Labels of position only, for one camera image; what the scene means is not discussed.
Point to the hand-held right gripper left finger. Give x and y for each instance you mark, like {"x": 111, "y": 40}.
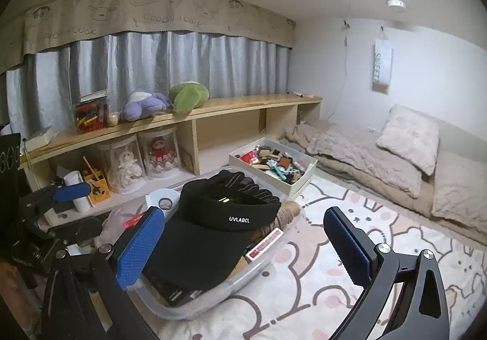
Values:
{"x": 140, "y": 245}

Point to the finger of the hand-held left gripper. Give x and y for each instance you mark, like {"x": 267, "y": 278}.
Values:
{"x": 76, "y": 229}
{"x": 72, "y": 191}

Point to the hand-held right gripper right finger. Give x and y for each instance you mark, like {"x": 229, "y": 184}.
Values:
{"x": 348, "y": 248}

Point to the clear zip bag cotton swabs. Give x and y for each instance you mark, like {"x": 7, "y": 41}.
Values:
{"x": 114, "y": 228}

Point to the black box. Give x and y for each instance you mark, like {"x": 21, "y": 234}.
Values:
{"x": 179, "y": 296}

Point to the black visor hat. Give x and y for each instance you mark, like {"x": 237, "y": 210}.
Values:
{"x": 213, "y": 233}

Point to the clear plastic container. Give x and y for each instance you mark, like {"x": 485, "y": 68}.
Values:
{"x": 182, "y": 309}

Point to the black glove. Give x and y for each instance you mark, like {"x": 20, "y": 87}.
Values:
{"x": 236, "y": 182}

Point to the red packet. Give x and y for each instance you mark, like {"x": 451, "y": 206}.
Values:
{"x": 133, "y": 221}

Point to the yellow box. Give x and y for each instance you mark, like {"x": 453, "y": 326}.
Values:
{"x": 99, "y": 191}

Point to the white toilet paper roll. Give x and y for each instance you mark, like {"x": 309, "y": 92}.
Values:
{"x": 156, "y": 197}

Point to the jar with white doll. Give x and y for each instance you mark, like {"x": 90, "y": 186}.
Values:
{"x": 123, "y": 169}

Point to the clear jar of crayons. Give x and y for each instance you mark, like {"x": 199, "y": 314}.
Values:
{"x": 89, "y": 119}

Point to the beige futon mattress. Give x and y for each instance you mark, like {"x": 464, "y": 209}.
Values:
{"x": 418, "y": 207}

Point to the red and white box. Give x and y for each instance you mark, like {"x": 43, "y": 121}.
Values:
{"x": 266, "y": 243}

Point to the small beige cup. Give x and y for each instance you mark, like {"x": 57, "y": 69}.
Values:
{"x": 113, "y": 119}

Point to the white box of small things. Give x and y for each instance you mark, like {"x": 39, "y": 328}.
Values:
{"x": 300, "y": 180}

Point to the jar with red doll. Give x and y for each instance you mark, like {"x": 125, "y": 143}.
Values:
{"x": 159, "y": 157}

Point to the fluffy beige blanket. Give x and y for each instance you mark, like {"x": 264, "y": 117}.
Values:
{"x": 361, "y": 157}

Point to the small book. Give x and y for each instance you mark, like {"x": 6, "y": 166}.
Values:
{"x": 93, "y": 95}

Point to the purple plush toy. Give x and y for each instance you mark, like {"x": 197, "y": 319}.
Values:
{"x": 140, "y": 106}

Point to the beige long pillow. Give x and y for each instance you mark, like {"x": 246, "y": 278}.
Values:
{"x": 460, "y": 195}

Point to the fluffy beige square pillow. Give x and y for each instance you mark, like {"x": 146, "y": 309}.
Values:
{"x": 409, "y": 138}

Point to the grey curtain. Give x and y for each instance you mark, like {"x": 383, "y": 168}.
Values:
{"x": 133, "y": 58}

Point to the green plush toy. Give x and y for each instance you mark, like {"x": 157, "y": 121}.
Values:
{"x": 186, "y": 96}

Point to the wooden shelf unit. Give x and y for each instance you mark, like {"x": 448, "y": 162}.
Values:
{"x": 228, "y": 104}

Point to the white hanging paper bag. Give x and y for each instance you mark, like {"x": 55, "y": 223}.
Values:
{"x": 381, "y": 66}

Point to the beige printed valance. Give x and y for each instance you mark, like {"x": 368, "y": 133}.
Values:
{"x": 152, "y": 13}

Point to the white smoke detector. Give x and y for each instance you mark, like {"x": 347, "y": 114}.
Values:
{"x": 395, "y": 4}

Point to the white wall socket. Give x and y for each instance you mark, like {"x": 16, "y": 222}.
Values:
{"x": 373, "y": 130}

